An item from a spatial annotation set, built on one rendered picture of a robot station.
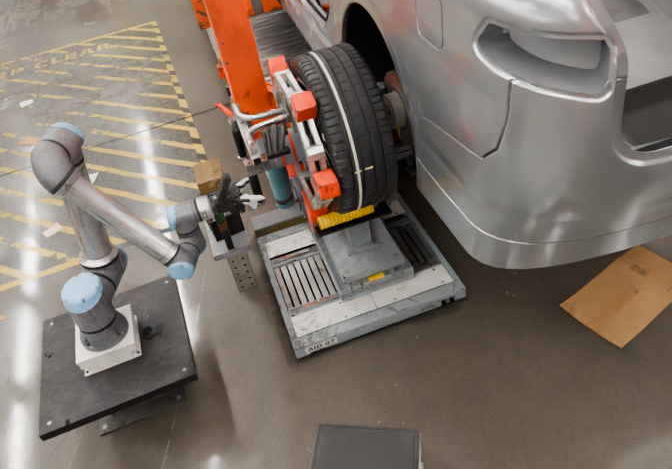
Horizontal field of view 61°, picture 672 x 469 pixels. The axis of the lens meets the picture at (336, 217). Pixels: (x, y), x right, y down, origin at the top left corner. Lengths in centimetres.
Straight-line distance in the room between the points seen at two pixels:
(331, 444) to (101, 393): 95
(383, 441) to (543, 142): 108
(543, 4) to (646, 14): 149
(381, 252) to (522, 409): 89
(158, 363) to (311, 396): 64
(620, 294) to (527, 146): 150
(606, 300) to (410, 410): 102
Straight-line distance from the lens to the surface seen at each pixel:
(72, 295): 235
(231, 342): 277
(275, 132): 206
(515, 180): 154
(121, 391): 243
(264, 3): 462
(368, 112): 204
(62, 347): 271
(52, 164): 202
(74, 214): 227
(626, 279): 292
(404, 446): 197
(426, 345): 259
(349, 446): 199
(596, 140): 147
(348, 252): 267
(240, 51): 260
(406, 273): 268
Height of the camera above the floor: 210
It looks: 41 degrees down
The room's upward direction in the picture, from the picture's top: 11 degrees counter-clockwise
